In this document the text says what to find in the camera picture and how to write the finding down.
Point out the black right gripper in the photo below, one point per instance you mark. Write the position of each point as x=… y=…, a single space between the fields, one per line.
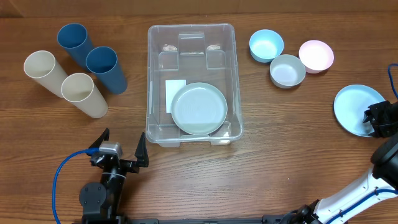
x=379 y=130

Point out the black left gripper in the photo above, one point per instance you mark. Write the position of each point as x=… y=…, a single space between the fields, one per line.
x=142 y=156

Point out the light blue plate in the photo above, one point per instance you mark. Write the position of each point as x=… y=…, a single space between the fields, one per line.
x=350 y=104

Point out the grey white plate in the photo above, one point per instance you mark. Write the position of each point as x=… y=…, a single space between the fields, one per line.
x=199 y=108

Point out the dark blue cup front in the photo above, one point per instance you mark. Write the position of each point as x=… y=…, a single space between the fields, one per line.
x=104 y=63

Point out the dark blue cup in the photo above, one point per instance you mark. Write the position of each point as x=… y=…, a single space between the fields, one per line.
x=104 y=63
x=74 y=38

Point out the clear plastic storage bin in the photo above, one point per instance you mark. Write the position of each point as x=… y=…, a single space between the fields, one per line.
x=199 y=57

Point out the pink bowl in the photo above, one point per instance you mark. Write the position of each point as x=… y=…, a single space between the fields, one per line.
x=316 y=56

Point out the grey bowl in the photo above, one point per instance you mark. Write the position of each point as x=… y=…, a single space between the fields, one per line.
x=287 y=71

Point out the light blue bowl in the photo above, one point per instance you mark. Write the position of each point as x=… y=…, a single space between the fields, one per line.
x=265 y=45

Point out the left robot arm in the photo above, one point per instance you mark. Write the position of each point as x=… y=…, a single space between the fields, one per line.
x=100 y=200

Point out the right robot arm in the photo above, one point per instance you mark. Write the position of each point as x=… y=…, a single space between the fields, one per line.
x=378 y=183

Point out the beige cup front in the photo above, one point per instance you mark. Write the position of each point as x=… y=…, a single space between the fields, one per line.
x=79 y=89

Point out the beige cup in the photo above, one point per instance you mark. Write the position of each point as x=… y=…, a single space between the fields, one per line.
x=79 y=89
x=43 y=67

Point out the beige cup left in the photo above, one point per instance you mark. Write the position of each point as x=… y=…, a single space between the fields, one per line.
x=43 y=67

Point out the dark blue cup rear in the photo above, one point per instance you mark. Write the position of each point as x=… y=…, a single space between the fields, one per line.
x=74 y=38

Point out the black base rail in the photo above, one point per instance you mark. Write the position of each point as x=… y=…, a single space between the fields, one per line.
x=266 y=219

